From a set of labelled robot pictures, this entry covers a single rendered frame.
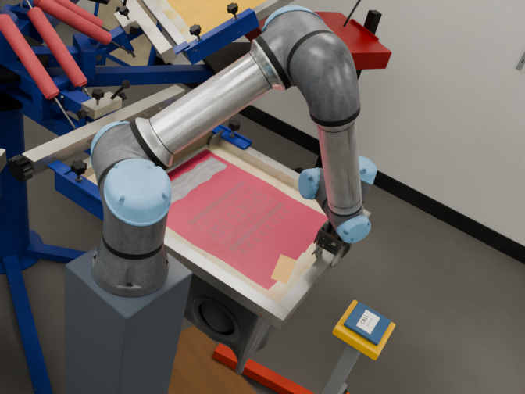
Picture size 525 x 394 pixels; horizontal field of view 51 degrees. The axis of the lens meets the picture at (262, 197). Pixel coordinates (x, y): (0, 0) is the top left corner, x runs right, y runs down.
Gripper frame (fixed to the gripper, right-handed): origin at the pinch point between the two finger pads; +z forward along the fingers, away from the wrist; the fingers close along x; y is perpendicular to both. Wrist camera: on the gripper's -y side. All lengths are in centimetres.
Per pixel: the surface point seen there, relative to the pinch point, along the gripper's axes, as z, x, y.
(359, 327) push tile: 1.1, 18.0, 15.3
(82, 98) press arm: -6, -97, 0
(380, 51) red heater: -12, -41, -132
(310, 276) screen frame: -0.9, 0.0, 10.7
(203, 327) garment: 30.3, -22.4, 21.8
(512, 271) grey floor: 98, 71, -185
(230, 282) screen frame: -0.8, -15.0, 27.9
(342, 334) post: 3.7, 15.3, 18.4
